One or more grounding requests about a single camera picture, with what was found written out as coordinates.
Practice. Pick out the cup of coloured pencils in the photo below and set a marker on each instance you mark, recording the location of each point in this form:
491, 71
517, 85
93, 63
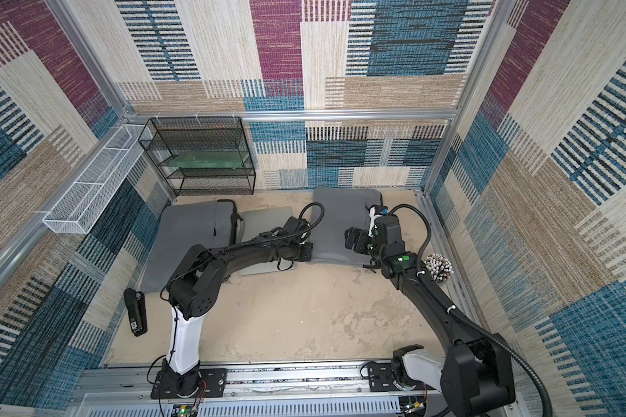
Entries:
440, 268

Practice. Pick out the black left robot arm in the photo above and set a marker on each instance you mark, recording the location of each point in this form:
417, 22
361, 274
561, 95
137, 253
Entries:
193, 290

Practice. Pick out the black wire mesh shelf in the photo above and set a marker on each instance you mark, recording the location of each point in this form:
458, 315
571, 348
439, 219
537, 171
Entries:
164, 137

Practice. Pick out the black tool at left wall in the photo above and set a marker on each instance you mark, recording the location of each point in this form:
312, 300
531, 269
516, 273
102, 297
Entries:
136, 310

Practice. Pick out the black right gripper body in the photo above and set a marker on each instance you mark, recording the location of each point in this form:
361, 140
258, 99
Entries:
359, 240

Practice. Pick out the green board on shelf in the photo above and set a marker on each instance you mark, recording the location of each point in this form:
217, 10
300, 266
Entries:
208, 160

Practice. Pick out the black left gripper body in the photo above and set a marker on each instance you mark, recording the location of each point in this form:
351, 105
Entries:
303, 254

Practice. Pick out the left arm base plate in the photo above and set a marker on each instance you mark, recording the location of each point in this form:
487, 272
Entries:
199, 382

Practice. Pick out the silver Apple laptop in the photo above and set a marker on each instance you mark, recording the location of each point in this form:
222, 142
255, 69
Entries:
256, 222

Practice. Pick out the grey zippered laptop sleeve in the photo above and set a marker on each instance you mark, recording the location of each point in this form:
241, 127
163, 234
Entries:
210, 224

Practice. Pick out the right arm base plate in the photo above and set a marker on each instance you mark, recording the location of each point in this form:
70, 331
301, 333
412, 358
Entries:
381, 377

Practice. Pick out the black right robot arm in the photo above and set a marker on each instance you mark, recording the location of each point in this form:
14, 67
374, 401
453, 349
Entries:
475, 375

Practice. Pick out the white wire mesh basket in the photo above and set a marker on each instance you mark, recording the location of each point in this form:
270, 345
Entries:
77, 211

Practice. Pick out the grey laptop bag with handles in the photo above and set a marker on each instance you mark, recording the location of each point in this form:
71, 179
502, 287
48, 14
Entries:
344, 209

